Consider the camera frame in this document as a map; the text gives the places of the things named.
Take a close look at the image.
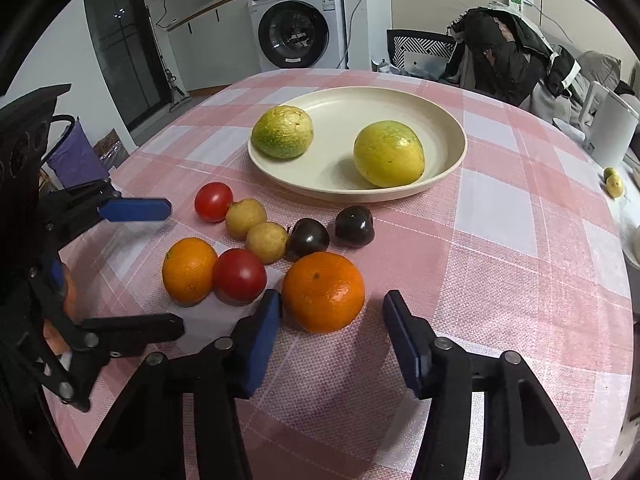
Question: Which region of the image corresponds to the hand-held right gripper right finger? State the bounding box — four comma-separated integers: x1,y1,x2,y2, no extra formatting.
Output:
382,290,593,480

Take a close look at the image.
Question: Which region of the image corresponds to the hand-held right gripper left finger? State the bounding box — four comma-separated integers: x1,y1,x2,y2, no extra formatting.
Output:
80,288,283,480

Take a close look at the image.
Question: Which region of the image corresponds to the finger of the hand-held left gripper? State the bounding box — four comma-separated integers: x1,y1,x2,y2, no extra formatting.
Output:
27,252,186,413
41,178,173,241

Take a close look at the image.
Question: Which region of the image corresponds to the red tomato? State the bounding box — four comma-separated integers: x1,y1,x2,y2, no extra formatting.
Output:
194,182,234,223
212,248,268,306

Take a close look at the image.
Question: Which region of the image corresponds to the large orange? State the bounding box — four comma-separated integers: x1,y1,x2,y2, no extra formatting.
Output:
282,252,366,334

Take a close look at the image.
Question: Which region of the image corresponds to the small orange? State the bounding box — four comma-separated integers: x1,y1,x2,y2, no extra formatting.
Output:
161,237,219,307

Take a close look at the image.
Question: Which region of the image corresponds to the small yellow-brown fruit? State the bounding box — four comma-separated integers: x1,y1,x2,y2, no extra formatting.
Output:
245,222,289,265
225,198,268,240

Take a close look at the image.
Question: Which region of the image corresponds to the dark plum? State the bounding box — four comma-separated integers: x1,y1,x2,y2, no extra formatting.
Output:
334,205,375,248
286,217,331,261

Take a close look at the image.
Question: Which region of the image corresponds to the cream round plate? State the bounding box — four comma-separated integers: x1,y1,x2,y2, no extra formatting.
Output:
247,86,468,203

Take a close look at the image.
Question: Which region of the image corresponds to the purple bag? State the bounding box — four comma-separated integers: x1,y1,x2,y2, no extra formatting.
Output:
47,116,109,192

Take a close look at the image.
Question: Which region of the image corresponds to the dark printed box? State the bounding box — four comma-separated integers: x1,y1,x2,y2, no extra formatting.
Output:
94,129,129,169

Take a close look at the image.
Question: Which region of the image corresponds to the mop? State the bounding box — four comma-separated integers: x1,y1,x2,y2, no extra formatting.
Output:
147,7,189,113

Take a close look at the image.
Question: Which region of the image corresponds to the pink checked tablecloth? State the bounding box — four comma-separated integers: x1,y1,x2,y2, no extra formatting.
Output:
42,67,636,480

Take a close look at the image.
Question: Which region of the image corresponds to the dark glass door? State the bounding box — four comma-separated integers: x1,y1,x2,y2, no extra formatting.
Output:
82,0,169,134

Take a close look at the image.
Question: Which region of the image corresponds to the green yellow citrus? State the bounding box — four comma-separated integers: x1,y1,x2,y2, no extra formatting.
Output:
251,105,314,160

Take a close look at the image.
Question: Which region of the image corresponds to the silver laptop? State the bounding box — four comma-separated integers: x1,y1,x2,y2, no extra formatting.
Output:
402,51,451,81

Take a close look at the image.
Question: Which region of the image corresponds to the white tall appliance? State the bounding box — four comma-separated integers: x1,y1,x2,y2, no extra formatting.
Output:
580,81,640,167

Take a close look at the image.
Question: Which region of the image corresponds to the black patterned chair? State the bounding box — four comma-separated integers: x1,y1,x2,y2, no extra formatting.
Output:
386,29,458,81

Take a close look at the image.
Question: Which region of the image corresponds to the pile of dark clothes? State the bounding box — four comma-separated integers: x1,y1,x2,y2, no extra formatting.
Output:
445,7,583,107

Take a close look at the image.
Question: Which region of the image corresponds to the grey sofa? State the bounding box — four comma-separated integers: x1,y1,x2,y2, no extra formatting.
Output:
530,42,640,133

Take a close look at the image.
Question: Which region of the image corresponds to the hanging grey cable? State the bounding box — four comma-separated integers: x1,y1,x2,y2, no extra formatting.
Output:
346,0,372,69

